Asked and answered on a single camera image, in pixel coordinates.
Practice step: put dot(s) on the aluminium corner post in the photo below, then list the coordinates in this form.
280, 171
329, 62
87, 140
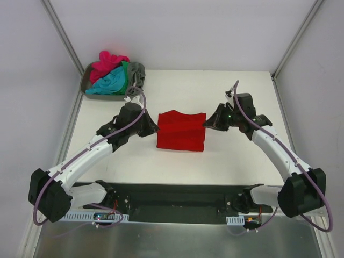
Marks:
312, 12
50, 10

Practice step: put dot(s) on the red t shirt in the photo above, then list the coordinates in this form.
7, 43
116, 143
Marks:
181, 132

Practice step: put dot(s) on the cyan t shirt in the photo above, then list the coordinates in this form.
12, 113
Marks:
112, 83

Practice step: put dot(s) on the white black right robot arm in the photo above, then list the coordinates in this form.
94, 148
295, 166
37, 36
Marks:
287, 172

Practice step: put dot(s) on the right aluminium corner post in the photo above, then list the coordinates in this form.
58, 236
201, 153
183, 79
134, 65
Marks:
312, 12

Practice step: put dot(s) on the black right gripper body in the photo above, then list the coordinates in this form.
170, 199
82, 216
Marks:
223, 118

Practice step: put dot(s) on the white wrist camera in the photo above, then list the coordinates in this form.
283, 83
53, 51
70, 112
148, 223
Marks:
138, 99
229, 95

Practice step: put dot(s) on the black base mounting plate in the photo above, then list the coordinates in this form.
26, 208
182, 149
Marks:
188, 204

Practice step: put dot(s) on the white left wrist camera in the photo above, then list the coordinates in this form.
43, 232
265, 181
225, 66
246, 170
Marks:
138, 99

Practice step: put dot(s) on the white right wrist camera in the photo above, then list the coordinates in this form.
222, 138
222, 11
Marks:
229, 95

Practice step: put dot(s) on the white right cable duct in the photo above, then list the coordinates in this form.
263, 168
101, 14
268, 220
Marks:
235, 220

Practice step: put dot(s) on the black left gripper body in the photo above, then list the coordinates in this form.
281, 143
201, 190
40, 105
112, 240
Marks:
143, 123

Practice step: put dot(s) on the left aluminium corner post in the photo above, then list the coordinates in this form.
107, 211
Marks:
50, 10

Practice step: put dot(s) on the pink t shirt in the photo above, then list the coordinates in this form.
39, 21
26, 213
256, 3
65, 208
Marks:
107, 62

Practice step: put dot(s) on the grey plastic laundry tray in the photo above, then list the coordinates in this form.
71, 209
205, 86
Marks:
86, 84

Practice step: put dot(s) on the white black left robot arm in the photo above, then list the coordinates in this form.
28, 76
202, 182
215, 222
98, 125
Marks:
75, 174

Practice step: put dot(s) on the grey t shirt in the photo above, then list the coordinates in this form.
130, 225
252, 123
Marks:
135, 78

